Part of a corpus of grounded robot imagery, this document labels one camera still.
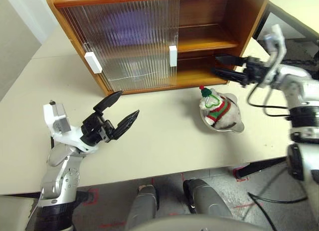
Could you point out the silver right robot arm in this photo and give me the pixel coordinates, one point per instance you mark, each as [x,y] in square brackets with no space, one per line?
[299,79]

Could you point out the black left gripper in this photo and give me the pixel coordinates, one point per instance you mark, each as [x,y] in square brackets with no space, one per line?
[96,129]

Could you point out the silver right robot leg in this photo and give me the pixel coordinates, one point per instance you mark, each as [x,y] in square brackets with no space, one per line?
[209,198]

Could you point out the wooden cabinet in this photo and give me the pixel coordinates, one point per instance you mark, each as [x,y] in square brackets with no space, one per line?
[207,39]

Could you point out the grey robot torso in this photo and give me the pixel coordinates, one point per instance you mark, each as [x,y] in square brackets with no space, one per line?
[199,226]

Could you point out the purple soft package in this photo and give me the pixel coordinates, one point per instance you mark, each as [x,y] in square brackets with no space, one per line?
[129,24]

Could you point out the black frame side table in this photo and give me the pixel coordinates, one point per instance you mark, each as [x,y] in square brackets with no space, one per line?
[294,19]

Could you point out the silver left robot leg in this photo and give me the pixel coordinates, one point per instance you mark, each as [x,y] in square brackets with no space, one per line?
[144,208]

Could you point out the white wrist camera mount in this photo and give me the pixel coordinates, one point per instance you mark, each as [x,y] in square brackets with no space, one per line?
[72,139]
[277,49]

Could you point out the white plush toy red sweater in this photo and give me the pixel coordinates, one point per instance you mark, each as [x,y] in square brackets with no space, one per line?
[219,109]

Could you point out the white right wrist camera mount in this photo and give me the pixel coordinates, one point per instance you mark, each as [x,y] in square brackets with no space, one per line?
[277,49]

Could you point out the ribbed clear sliding door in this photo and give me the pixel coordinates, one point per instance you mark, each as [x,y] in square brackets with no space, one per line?
[82,29]
[164,22]

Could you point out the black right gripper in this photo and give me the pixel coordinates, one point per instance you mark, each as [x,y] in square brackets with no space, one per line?
[256,71]

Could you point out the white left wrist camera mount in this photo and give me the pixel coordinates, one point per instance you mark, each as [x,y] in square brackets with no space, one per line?
[72,139]

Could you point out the metal bowl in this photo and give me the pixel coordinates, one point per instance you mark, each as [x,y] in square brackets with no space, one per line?
[236,129]

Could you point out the silver robot leg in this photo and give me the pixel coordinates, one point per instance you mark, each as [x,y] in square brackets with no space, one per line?
[144,208]
[209,198]

